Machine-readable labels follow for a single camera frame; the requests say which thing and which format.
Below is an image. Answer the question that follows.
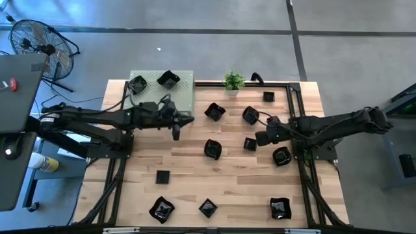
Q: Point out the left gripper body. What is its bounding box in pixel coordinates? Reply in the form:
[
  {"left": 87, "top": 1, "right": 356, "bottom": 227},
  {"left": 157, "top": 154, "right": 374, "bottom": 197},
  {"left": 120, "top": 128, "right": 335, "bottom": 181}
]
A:
[{"left": 138, "top": 99, "right": 179, "bottom": 129}]

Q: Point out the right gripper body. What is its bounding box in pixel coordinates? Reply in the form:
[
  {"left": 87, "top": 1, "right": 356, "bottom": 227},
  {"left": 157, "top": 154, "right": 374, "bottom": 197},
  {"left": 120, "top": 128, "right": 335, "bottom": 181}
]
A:
[{"left": 255, "top": 115, "right": 293, "bottom": 147}]

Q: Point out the black square flared plate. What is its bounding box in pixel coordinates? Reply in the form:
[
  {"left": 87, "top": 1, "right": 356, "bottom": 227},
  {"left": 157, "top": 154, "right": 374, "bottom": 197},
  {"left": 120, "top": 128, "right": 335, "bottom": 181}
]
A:
[{"left": 157, "top": 70, "right": 181, "bottom": 90}]

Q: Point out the black cup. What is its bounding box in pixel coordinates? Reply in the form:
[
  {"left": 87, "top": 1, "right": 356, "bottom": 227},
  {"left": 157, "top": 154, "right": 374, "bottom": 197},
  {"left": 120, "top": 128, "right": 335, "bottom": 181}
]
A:
[
  {"left": 198, "top": 198, "right": 218, "bottom": 219},
  {"left": 269, "top": 197, "right": 293, "bottom": 220}
]

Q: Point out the pale green perforated shelf rack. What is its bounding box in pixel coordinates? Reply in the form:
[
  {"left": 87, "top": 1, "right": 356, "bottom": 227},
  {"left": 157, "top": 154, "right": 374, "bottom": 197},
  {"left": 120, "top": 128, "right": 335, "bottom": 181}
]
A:
[{"left": 127, "top": 70, "right": 196, "bottom": 118}]

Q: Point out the black rounded square plate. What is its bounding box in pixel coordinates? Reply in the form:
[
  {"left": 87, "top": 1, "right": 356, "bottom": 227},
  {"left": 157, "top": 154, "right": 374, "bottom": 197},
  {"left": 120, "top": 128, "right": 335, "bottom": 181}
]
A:
[{"left": 242, "top": 105, "right": 260, "bottom": 125}]

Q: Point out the black curved fixture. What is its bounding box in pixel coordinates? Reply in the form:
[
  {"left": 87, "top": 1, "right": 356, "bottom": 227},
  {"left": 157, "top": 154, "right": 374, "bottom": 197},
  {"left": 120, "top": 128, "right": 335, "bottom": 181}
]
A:
[{"left": 250, "top": 71, "right": 266, "bottom": 86}]

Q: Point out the small green potted plant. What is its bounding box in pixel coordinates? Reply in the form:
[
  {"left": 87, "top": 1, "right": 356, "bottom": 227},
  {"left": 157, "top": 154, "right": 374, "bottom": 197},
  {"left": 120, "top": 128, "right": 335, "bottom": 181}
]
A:
[{"left": 223, "top": 70, "right": 246, "bottom": 97}]

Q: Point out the large black wavy-edged plate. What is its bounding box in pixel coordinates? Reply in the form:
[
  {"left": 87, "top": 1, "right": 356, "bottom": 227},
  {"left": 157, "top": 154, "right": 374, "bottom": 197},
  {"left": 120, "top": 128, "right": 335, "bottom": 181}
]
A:
[{"left": 148, "top": 196, "right": 176, "bottom": 225}]

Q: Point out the grey-blue metal cart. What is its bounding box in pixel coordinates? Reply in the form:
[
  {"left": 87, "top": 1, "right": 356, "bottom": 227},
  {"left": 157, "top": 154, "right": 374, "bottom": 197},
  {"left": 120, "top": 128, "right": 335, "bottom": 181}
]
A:
[{"left": 382, "top": 83, "right": 416, "bottom": 191}]

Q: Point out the white and yellow spray can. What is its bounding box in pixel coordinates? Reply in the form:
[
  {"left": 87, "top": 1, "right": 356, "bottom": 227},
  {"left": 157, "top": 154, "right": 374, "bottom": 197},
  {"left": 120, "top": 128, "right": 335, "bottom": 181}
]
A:
[{"left": 28, "top": 152, "right": 60, "bottom": 173}]

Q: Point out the black box device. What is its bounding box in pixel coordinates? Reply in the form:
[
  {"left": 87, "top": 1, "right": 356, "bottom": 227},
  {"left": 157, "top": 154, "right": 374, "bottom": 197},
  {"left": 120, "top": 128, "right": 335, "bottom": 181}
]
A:
[{"left": 398, "top": 153, "right": 416, "bottom": 179}]

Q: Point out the black floor fan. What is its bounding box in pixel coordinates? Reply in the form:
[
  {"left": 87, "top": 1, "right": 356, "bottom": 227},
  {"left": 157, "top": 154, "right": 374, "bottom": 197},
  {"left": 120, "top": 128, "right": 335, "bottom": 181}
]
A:
[{"left": 8, "top": 18, "right": 81, "bottom": 94}]

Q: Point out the dark grey desk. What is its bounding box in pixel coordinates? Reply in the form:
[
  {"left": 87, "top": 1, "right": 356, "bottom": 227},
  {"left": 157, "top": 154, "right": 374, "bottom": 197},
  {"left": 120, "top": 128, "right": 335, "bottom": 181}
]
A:
[{"left": 0, "top": 53, "right": 49, "bottom": 212}]

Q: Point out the black computer mouse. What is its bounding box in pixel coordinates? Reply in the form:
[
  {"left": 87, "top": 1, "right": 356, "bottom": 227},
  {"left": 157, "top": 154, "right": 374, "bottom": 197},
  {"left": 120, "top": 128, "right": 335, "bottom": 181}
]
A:
[{"left": 3, "top": 135, "right": 23, "bottom": 161}]

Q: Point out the black aluminium table frame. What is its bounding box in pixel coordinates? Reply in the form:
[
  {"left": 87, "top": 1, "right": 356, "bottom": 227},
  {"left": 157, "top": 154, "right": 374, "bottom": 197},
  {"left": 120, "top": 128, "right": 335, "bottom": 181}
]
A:
[{"left": 73, "top": 80, "right": 350, "bottom": 228}]

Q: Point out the black floor cable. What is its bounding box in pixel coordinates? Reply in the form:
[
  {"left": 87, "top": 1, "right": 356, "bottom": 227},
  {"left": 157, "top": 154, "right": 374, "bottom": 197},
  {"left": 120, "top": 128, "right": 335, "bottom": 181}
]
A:
[{"left": 40, "top": 79, "right": 105, "bottom": 108}]

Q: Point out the white strip bracket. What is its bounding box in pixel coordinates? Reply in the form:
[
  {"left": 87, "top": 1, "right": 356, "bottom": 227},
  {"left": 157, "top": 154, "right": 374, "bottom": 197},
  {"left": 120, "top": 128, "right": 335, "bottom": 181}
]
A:
[
  {"left": 284, "top": 228, "right": 322, "bottom": 234},
  {"left": 102, "top": 227, "right": 140, "bottom": 234}
]

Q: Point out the blue-grey desk leg frame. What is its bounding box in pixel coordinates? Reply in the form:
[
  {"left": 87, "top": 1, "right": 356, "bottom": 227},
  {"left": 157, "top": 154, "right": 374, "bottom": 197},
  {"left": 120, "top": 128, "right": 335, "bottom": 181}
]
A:
[{"left": 21, "top": 139, "right": 88, "bottom": 213}]

